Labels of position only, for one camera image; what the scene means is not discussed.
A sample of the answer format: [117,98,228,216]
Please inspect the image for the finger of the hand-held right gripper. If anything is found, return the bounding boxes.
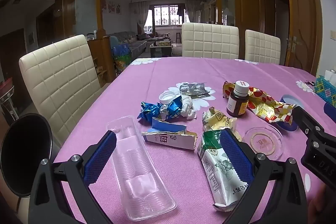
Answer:
[292,106,331,144]
[323,102,336,116]

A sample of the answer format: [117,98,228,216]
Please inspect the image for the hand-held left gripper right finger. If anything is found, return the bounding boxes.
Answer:
[220,128,313,224]

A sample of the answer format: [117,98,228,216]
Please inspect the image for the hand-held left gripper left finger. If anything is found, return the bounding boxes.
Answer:
[31,130,117,224]

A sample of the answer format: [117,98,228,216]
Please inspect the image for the green white milk packet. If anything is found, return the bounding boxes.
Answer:
[197,127,254,212]

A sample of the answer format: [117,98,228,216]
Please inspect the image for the clear plastic tray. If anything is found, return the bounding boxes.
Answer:
[106,115,177,222]

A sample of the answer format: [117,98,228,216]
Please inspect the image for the yellow white wrapper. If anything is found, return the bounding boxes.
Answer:
[202,107,243,141]

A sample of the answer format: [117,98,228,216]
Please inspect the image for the red gold foil wrapper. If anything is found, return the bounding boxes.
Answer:
[223,81,297,125]

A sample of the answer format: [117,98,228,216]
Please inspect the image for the blue foil candy wrapper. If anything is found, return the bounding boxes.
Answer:
[137,97,184,122]

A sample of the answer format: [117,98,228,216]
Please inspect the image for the torn blue white carton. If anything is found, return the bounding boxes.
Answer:
[142,117,198,150]

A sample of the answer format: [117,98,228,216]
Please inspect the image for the blue round lid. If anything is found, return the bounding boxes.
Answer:
[278,94,299,131]

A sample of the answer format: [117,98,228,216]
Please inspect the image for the beaded tissue box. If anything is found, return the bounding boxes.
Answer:
[314,74,336,106]

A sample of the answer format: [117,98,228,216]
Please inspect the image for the glass ashtray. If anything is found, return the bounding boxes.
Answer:
[243,126,285,161]

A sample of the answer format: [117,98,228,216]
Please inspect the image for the brown medicine bottle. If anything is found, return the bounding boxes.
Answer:
[226,80,250,117]

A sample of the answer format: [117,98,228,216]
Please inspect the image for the pink floral tablecloth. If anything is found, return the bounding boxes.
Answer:
[54,56,336,224]

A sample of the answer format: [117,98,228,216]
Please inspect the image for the crumpled white tissue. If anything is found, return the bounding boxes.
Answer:
[181,96,197,119]

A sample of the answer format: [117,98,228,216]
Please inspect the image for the silver blister pack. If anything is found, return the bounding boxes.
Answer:
[179,82,210,96]

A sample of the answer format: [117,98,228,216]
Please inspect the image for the cream quilted dining chair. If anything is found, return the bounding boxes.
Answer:
[245,29,281,65]
[182,22,239,60]
[19,34,104,147]

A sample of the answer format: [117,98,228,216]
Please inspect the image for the cardboard box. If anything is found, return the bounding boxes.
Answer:
[94,56,109,78]

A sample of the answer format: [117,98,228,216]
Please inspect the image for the white bottle cap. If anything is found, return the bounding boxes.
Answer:
[159,91,177,104]

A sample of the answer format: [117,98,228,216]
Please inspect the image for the colourful plastic bag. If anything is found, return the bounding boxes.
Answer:
[112,44,131,75]

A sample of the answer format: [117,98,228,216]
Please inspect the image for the wooden partition cabinet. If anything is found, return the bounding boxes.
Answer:
[88,35,116,83]

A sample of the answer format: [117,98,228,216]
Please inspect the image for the grey sofa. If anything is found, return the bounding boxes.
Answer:
[109,31,155,59]

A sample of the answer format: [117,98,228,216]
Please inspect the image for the coffee table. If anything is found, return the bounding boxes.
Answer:
[150,40,173,57]

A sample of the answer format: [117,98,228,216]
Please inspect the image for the patterned curtain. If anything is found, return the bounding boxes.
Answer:
[130,1,150,34]
[185,0,201,24]

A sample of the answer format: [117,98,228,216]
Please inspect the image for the barred window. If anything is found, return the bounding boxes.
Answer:
[153,4,181,26]

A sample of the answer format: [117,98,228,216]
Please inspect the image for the wooden door with handle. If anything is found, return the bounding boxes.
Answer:
[278,0,323,75]

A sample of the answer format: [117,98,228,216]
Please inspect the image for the wall pictures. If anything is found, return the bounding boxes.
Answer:
[102,1,122,14]

